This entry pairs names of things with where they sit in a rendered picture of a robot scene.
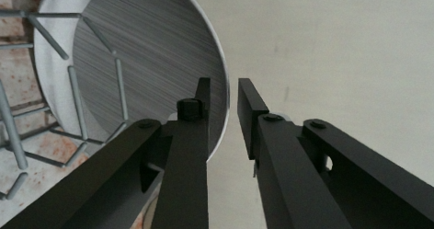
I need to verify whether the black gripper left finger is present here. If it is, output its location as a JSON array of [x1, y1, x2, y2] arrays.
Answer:
[[0, 77, 211, 229]]

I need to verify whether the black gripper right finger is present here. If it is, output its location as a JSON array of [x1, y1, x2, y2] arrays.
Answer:
[[237, 78, 434, 229]]

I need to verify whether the white plate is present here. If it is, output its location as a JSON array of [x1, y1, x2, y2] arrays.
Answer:
[[33, 0, 230, 162]]

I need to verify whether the grey wire dish rack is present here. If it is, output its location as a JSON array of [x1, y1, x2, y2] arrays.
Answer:
[[0, 9, 128, 201]]

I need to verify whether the blue ceramic mug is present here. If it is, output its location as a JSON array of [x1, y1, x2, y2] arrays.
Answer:
[[143, 196, 158, 229]]

